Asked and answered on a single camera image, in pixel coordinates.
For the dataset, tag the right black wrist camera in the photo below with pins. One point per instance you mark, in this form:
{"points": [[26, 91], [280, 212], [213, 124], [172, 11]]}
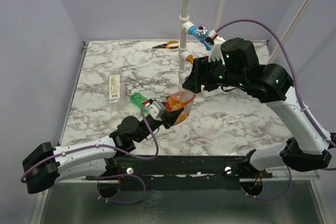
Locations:
{"points": [[236, 53]]}

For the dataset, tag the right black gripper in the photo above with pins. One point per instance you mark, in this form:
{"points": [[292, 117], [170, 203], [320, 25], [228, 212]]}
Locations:
{"points": [[197, 75]]}

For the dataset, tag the brass yellow faucet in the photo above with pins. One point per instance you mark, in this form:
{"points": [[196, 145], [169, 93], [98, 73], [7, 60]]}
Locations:
{"points": [[190, 59]]}

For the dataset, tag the white round bottle cap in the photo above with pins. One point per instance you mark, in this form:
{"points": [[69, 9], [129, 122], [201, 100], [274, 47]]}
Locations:
{"points": [[134, 91]]}

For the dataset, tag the yellow handled pliers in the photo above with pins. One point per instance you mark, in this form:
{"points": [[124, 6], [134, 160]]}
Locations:
{"points": [[173, 44]]}

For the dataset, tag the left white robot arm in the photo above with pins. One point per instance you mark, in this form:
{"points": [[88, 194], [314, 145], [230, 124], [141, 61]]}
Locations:
{"points": [[47, 165]]}

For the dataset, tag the green plastic bottle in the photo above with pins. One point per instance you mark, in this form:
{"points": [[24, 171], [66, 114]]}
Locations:
{"points": [[137, 99]]}

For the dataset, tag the white PVC pipe frame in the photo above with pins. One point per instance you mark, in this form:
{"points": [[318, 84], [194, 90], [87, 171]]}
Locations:
{"points": [[186, 24]]}

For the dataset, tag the clear square water bottle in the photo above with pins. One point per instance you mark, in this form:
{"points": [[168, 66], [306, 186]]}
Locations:
{"points": [[116, 87]]}

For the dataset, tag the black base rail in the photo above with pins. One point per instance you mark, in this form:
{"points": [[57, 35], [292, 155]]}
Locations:
{"points": [[171, 172]]}

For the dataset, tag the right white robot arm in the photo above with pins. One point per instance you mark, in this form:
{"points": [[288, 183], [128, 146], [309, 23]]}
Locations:
{"points": [[307, 149]]}

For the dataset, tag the blue plastic faucet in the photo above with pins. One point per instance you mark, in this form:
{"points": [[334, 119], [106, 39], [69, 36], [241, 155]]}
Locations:
{"points": [[201, 34]]}

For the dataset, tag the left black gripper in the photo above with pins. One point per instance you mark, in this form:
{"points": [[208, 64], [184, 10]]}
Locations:
{"points": [[170, 117]]}

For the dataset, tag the orange label tea bottle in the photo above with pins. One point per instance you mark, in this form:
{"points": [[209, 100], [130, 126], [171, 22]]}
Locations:
{"points": [[183, 99]]}

